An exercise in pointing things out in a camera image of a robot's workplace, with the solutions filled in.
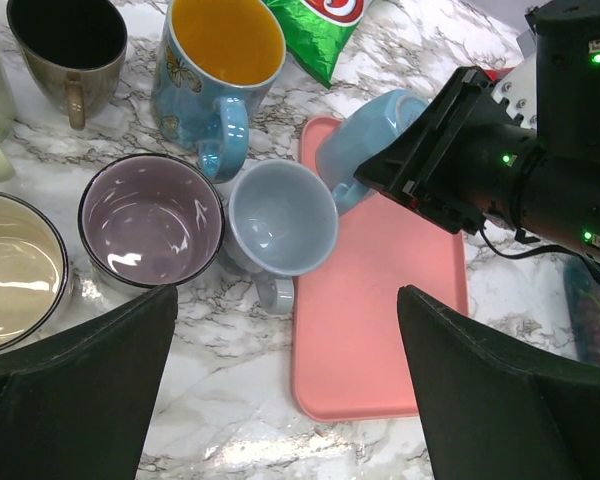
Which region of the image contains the brown mug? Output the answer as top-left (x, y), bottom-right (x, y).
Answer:
top-left (6, 0), bottom-right (128, 130)

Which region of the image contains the blue glazed mug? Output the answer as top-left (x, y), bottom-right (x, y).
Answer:
top-left (151, 0), bottom-right (286, 183)

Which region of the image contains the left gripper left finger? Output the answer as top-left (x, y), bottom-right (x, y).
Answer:
top-left (0, 285), bottom-right (178, 479)

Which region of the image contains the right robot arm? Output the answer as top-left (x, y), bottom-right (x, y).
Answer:
top-left (354, 1), bottom-right (600, 284)

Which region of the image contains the light blue mug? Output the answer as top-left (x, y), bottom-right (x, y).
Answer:
top-left (316, 89), bottom-right (428, 215)

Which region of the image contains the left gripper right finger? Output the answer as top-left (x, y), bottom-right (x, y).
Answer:
top-left (397, 285), bottom-right (600, 479)

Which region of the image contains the green chips bag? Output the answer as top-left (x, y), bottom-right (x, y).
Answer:
top-left (265, 0), bottom-right (372, 88)

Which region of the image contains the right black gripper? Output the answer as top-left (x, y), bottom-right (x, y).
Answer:
top-left (354, 66), bottom-right (550, 235)

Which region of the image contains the grey mug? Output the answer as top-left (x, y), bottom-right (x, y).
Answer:
top-left (218, 160), bottom-right (339, 315)

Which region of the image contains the purple mug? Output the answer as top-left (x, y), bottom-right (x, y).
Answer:
top-left (77, 153), bottom-right (225, 294)

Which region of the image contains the cream mug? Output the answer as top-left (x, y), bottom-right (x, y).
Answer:
top-left (0, 192), bottom-right (73, 352)

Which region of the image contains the pink tray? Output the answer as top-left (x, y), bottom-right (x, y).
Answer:
top-left (290, 114), bottom-right (470, 422)

